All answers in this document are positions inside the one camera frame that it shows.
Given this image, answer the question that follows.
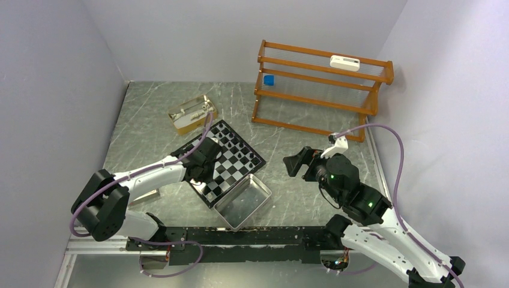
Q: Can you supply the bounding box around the silver metal tin lid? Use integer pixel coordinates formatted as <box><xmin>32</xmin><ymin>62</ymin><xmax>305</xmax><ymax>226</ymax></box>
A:
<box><xmin>213</xmin><ymin>173</ymin><xmax>272</xmax><ymax>232</ymax></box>

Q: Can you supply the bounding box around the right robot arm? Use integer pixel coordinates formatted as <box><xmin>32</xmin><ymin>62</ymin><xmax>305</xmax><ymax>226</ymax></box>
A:
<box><xmin>283</xmin><ymin>146</ymin><xmax>465</xmax><ymax>287</ymax></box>

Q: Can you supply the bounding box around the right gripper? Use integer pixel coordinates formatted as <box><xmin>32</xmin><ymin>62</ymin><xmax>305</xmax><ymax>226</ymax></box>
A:
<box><xmin>283</xmin><ymin>145</ymin><xmax>343</xmax><ymax>203</ymax></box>

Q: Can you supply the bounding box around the black white chessboard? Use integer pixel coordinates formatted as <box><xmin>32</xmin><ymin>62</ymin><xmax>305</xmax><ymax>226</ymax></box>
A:
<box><xmin>183</xmin><ymin>120</ymin><xmax>267</xmax><ymax>208</ymax></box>

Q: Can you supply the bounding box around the blue cube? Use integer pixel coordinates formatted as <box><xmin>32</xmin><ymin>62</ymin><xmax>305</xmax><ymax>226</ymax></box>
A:
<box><xmin>262</xmin><ymin>74</ymin><xmax>275</xmax><ymax>86</ymax></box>

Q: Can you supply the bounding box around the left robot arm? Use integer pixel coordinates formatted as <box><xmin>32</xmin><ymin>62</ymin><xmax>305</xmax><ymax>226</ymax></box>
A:
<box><xmin>70</xmin><ymin>137</ymin><xmax>221</xmax><ymax>250</ymax></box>

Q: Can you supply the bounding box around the small white card box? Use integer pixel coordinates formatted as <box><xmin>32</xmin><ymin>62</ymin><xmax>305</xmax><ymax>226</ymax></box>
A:
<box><xmin>129</xmin><ymin>189</ymin><xmax>160</xmax><ymax>206</ymax></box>

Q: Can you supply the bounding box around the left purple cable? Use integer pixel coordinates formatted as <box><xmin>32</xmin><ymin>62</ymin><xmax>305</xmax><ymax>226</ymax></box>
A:
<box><xmin>69</xmin><ymin>112</ymin><xmax>215</xmax><ymax>278</ymax></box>

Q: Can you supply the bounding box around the white rectangular device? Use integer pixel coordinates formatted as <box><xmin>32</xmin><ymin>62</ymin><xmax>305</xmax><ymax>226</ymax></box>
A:
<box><xmin>330</xmin><ymin>55</ymin><xmax>361</xmax><ymax>72</ymax></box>

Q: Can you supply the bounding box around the orange wooden rack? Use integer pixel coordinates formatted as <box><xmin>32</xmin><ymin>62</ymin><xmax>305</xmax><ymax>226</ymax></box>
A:
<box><xmin>251</xmin><ymin>40</ymin><xmax>394</xmax><ymax>135</ymax></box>

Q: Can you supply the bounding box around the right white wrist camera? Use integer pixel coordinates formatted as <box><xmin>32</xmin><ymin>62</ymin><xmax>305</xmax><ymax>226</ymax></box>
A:
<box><xmin>320</xmin><ymin>133</ymin><xmax>349</xmax><ymax>159</ymax></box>

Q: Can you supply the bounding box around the gold tin of white pieces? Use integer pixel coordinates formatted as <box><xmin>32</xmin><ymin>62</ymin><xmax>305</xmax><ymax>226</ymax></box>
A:
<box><xmin>167</xmin><ymin>94</ymin><xmax>218</xmax><ymax>136</ymax></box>

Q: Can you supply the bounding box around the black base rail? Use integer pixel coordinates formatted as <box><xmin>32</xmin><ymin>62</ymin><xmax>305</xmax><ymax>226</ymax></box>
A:
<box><xmin>125</xmin><ymin>226</ymin><xmax>343</xmax><ymax>266</ymax></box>

